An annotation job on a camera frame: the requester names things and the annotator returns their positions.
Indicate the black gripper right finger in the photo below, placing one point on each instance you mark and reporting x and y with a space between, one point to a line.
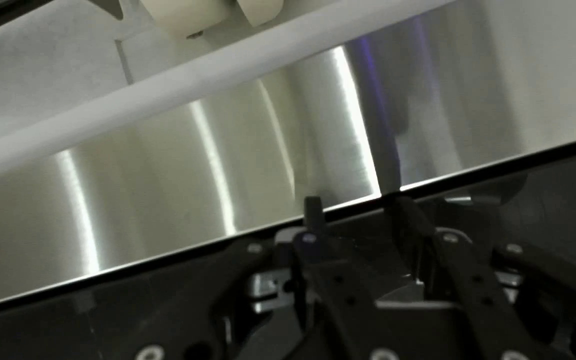
478 321

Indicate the stainless steel microwave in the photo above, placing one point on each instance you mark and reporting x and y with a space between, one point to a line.
462 87

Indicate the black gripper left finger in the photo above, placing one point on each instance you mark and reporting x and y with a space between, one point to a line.
349 322

